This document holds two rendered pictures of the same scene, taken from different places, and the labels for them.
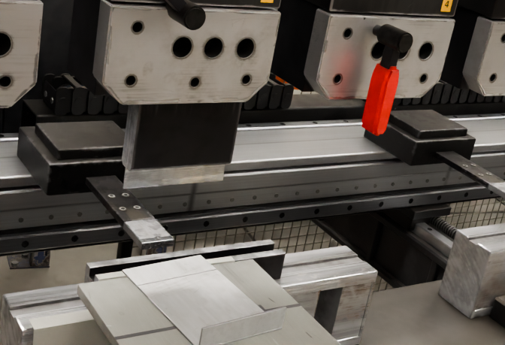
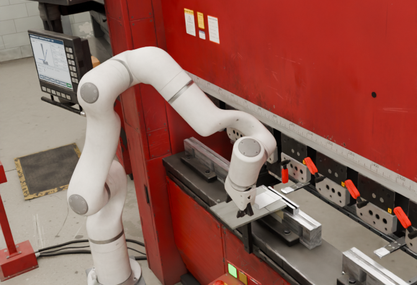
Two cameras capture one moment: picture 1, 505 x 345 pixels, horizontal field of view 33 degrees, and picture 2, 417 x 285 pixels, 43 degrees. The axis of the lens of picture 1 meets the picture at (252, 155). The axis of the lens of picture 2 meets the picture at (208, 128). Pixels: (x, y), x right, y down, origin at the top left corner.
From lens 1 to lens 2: 2.14 m
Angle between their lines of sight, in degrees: 87
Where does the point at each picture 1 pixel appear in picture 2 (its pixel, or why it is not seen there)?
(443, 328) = (331, 267)
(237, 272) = (278, 203)
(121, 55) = not seen: hidden behind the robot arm
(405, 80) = (298, 176)
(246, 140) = not seen: hidden behind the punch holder
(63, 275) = not seen: outside the picture
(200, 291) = (266, 199)
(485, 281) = (344, 263)
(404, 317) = (331, 259)
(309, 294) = (295, 222)
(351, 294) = (304, 231)
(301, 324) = (262, 212)
